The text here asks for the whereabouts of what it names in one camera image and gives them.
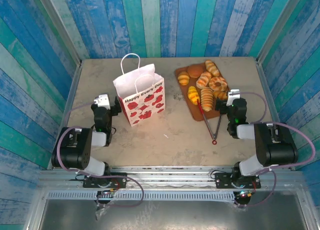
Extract small golden bread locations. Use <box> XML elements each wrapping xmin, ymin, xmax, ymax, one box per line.
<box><xmin>212</xmin><ymin>89</ymin><xmax>229</xmax><ymax>101</ymax></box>

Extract large ribbed croissant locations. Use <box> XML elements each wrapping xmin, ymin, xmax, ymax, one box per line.
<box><xmin>200</xmin><ymin>86</ymin><xmax>215</xmax><ymax>112</ymax></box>

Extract red steel kitchen tongs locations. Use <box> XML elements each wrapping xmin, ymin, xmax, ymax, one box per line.
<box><xmin>196</xmin><ymin>99</ymin><xmax>223</xmax><ymax>146</ymax></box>

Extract white red printed paper bag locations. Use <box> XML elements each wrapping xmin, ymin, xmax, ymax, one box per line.
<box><xmin>112</xmin><ymin>53</ymin><xmax>166</xmax><ymax>127</ymax></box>

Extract striped bread roll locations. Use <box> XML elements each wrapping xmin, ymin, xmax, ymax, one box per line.
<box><xmin>195</xmin><ymin>71</ymin><xmax>213</xmax><ymax>89</ymax></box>
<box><xmin>204</xmin><ymin>59</ymin><xmax>221</xmax><ymax>77</ymax></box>

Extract yellow striped croissant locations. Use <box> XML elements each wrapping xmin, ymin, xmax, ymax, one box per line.
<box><xmin>187</xmin><ymin>86</ymin><xmax>201</xmax><ymax>106</ymax></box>

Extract brown wooden cutting board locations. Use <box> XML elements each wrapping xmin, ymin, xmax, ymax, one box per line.
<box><xmin>174</xmin><ymin>62</ymin><xmax>232</xmax><ymax>122</ymax></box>

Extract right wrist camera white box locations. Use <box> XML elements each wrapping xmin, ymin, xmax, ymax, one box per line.
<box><xmin>226</xmin><ymin>89</ymin><xmax>241</xmax><ymax>106</ymax></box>

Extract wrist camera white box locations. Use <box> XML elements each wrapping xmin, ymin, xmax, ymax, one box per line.
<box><xmin>93</xmin><ymin>94</ymin><xmax>111</xmax><ymax>110</ymax></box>
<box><xmin>226</xmin><ymin>89</ymin><xmax>241</xmax><ymax>106</ymax></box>

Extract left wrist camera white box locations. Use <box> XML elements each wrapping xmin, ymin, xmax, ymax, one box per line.
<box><xmin>93</xmin><ymin>94</ymin><xmax>111</xmax><ymax>110</ymax></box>

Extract aluminium table edge rail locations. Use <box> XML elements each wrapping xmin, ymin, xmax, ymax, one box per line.
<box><xmin>46</xmin><ymin>61</ymin><xmax>83</xmax><ymax>170</ymax></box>
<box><xmin>256</xmin><ymin>57</ymin><xmax>281</xmax><ymax>123</ymax></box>

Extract aluminium rail frame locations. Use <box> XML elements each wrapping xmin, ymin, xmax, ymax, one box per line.
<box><xmin>38</xmin><ymin>165</ymin><xmax>305</xmax><ymax>191</ymax></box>

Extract aluminium corner post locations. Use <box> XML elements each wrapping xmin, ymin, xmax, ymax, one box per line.
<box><xmin>255</xmin><ymin>0</ymin><xmax>307</xmax><ymax>65</ymax></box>
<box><xmin>34</xmin><ymin>0</ymin><xmax>83</xmax><ymax>66</ymax></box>

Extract grey slotted cable duct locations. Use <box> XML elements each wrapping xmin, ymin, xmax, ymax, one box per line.
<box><xmin>46</xmin><ymin>191</ymin><xmax>237</xmax><ymax>201</ymax></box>

